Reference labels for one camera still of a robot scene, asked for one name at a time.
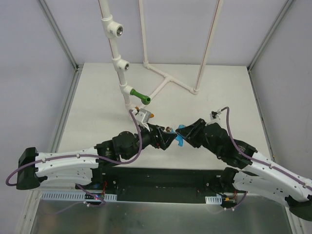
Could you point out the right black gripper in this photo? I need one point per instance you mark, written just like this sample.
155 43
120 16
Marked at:
196 133

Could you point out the left aluminium frame post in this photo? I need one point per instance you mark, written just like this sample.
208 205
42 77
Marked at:
57 33

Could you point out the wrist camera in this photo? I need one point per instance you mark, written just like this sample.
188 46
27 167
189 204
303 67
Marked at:
215 118
143 122

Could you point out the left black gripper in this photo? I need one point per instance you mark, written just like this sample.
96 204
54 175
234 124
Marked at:
159 137

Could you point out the green water faucet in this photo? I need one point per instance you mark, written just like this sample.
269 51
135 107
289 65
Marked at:
144 98

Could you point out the blue water faucet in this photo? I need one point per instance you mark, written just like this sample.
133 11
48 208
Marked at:
178 137

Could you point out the right white cable duct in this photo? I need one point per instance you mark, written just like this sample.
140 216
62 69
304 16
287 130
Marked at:
213 200

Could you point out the aluminium frame post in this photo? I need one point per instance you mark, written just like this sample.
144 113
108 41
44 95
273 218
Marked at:
57 33
273 28

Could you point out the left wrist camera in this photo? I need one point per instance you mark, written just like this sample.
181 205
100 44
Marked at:
143 122

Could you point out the right aluminium frame post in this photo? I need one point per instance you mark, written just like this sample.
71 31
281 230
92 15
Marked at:
273 28

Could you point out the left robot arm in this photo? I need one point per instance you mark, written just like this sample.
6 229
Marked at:
85 166

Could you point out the left white cable duct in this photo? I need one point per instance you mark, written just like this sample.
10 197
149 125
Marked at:
76 196

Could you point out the orange water faucet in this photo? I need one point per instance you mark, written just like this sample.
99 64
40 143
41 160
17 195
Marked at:
142 113

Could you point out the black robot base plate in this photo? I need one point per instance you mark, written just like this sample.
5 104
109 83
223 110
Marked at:
189 186

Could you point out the white cable duct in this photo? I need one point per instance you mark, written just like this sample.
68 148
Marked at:
213 200
76 196

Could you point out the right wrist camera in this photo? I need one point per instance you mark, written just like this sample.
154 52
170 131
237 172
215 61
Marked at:
215 118

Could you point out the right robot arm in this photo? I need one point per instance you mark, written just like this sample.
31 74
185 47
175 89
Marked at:
249 170

